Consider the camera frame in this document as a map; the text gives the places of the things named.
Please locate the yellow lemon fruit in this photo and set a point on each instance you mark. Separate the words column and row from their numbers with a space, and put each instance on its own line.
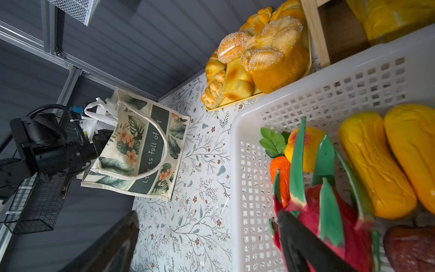
column 313, row 138

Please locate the wooden shelf unit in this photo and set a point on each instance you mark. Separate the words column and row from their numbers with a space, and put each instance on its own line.
column 336, row 31

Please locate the cream canvas tote bag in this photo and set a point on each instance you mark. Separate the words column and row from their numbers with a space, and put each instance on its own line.
column 143, row 155

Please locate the black wire wall basket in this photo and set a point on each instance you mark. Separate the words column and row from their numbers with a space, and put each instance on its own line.
column 36, row 205

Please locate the dark red passion fruit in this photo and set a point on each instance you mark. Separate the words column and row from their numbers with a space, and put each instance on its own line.
column 410, row 249

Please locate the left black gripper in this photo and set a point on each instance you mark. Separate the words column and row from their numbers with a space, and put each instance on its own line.
column 47, row 146

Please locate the white wire wall basket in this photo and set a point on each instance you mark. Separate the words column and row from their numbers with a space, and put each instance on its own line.
column 81, row 10

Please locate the white plastic produce basket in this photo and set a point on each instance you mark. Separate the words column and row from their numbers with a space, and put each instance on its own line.
column 375, row 80

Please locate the pink dragon fruit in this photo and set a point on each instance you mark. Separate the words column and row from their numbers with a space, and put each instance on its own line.
column 336, row 207

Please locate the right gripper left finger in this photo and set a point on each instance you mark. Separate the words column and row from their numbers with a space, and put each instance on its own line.
column 112, row 252

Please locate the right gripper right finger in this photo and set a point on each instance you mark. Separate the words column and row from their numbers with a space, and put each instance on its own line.
column 302, row 249

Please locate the yellow snack bag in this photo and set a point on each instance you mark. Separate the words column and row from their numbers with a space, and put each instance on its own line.
column 385, row 21

